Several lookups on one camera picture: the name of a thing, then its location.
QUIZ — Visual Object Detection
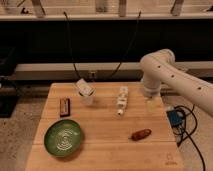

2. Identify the clear plastic cup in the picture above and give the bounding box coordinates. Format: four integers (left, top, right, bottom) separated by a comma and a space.
79, 91, 94, 106

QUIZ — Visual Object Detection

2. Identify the green ceramic bowl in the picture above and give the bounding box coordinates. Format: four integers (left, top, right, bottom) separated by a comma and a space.
44, 119, 84, 157

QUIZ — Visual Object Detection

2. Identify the wall power outlet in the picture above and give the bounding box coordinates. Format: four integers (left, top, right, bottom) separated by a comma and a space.
90, 71, 96, 81

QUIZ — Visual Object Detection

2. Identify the blue box on floor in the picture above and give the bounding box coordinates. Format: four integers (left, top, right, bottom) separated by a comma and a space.
167, 110, 183, 127

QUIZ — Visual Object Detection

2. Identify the brown sausage toy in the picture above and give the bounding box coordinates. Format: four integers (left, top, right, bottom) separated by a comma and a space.
129, 129, 152, 141

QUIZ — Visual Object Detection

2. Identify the right black hanging cable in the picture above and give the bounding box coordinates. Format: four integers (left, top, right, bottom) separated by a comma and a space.
105, 10, 142, 81

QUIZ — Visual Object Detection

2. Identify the black floor cable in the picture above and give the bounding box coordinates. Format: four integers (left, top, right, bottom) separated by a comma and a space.
172, 105, 208, 171

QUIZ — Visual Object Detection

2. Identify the dark brown rectangular block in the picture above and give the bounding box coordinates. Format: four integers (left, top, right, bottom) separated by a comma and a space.
60, 98, 70, 117

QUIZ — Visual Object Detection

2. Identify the black cart at left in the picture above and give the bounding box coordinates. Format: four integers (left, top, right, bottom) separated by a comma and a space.
0, 46, 19, 118

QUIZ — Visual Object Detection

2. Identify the black hanging cable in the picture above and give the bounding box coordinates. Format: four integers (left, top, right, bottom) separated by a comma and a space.
105, 10, 142, 81
63, 11, 83, 81

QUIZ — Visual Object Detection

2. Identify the left black hanging cable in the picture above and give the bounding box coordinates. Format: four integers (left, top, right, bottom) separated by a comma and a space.
63, 11, 83, 81

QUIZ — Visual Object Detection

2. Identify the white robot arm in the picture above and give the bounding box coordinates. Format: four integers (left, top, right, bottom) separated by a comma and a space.
140, 49, 213, 117

